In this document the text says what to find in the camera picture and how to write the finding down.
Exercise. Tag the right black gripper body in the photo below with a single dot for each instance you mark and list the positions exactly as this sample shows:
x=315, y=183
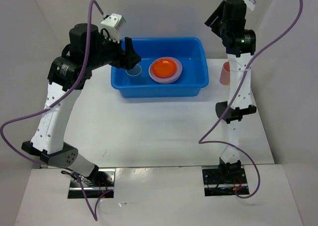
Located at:
x=222, y=24

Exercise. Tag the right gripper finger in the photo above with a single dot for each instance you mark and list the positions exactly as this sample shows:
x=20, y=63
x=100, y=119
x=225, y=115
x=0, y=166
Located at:
x=216, y=28
x=216, y=16

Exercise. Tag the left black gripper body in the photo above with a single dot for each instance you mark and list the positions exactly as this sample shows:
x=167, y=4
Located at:
x=110, y=52

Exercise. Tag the blue plastic cup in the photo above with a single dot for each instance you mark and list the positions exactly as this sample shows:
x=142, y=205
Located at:
x=135, y=75

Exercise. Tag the orange plastic plate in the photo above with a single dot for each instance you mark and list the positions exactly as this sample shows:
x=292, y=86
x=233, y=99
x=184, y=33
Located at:
x=164, y=67

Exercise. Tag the pink plastic cup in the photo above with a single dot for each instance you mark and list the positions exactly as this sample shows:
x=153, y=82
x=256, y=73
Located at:
x=225, y=74

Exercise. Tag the purple plastic plate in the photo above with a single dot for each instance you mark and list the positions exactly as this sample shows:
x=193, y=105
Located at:
x=176, y=75

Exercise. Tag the pink plastic plate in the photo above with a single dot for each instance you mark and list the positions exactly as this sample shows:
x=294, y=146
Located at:
x=164, y=81

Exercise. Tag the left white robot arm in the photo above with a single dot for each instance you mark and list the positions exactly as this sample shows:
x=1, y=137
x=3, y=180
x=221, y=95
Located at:
x=87, y=51

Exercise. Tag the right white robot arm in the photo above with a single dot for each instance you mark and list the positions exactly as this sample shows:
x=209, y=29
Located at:
x=239, y=104

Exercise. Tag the blue plastic bin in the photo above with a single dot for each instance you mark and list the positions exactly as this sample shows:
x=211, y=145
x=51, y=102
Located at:
x=188, y=50

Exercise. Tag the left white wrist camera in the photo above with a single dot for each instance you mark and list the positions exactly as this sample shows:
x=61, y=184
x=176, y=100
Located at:
x=112, y=25

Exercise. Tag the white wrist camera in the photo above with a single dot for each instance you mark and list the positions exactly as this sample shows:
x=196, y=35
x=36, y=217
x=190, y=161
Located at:
x=112, y=25
x=249, y=1

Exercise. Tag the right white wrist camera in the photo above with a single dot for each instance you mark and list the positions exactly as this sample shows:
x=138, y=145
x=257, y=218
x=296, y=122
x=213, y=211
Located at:
x=249, y=1

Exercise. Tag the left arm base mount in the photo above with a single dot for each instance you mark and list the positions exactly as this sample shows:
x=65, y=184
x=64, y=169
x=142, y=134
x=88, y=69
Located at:
x=103, y=187

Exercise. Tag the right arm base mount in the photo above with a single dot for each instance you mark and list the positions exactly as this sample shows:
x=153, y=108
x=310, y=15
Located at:
x=215, y=186

